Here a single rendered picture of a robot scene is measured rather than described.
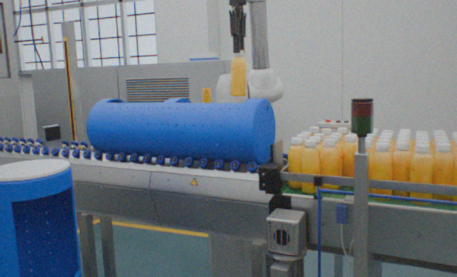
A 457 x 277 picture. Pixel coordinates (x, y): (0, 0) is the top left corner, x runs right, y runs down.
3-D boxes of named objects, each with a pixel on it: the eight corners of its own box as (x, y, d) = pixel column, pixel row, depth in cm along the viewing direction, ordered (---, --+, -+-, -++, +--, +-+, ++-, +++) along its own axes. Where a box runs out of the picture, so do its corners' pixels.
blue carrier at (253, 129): (126, 148, 217) (123, 97, 214) (276, 158, 180) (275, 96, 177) (87, 158, 192) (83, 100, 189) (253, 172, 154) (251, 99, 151)
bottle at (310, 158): (323, 190, 146) (322, 143, 143) (317, 195, 140) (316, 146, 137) (305, 188, 149) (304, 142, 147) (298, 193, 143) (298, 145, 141)
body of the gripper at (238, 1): (233, -2, 168) (233, 20, 169) (224, -6, 160) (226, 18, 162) (249, -4, 165) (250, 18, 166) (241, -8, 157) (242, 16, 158)
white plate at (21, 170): (-39, 178, 128) (-38, 181, 128) (38, 178, 123) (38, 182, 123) (20, 158, 155) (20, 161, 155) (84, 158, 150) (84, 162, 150)
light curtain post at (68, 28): (89, 270, 276) (67, 23, 253) (96, 271, 273) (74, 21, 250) (83, 273, 270) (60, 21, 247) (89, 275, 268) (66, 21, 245)
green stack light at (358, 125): (352, 130, 118) (352, 114, 117) (374, 131, 115) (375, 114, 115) (348, 133, 112) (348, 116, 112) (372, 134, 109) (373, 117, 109)
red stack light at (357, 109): (352, 113, 117) (352, 101, 117) (375, 114, 115) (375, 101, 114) (348, 116, 112) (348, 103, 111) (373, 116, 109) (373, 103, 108)
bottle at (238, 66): (238, 95, 173) (239, 54, 171) (249, 96, 168) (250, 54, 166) (227, 96, 169) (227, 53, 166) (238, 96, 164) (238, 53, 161)
